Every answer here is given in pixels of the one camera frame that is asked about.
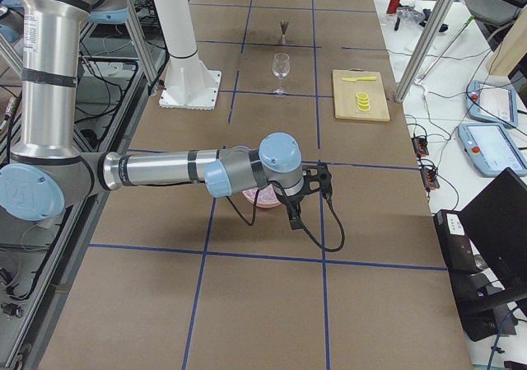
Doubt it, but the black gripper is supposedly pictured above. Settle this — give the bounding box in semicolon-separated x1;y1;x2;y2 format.
283;162;332;209

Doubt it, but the steel cocktail jigger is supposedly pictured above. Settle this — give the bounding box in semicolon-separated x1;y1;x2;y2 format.
279;21;289;45

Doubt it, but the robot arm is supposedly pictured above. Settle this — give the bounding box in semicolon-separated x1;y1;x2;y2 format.
1;0;332;228

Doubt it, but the clear wine glass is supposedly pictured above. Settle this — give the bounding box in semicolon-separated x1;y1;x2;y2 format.
272;53;291;96

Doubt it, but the pink bowl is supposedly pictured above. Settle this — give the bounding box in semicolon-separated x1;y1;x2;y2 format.
242;185;281;209

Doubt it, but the bamboo cutting board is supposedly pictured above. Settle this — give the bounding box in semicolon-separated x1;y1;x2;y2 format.
332;69;390;123

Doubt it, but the yellow plastic knife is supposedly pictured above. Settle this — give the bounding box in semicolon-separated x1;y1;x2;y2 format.
341;76;377;82

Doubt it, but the black mini computer box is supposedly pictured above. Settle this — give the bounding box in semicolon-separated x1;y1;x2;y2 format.
433;209;479;274

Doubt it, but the blue teach pendant near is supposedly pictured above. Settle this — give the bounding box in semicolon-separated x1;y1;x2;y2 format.
458;123;526;177

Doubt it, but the blue teach pendant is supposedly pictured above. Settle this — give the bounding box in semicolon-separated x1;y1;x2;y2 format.
458;123;526;177
466;80;518;129

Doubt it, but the black computer monitor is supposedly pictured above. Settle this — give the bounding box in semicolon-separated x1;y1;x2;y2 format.
459;167;526;295

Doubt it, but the blue teach pendant far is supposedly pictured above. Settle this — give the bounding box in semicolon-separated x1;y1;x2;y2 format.
466;80;518;129

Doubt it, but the cardboard board upright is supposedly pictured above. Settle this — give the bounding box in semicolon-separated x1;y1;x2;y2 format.
487;7;526;77

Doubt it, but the grey office chair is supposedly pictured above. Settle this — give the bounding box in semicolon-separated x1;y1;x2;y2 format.
464;0;526;41

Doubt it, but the green handled grabber stick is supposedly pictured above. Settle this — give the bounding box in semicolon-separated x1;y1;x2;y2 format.
414;15;474;86

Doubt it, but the aluminium frame post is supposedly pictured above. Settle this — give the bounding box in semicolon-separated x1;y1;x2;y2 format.
394;0;454;103

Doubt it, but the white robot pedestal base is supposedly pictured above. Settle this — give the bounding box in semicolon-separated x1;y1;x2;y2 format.
154;0;222;110

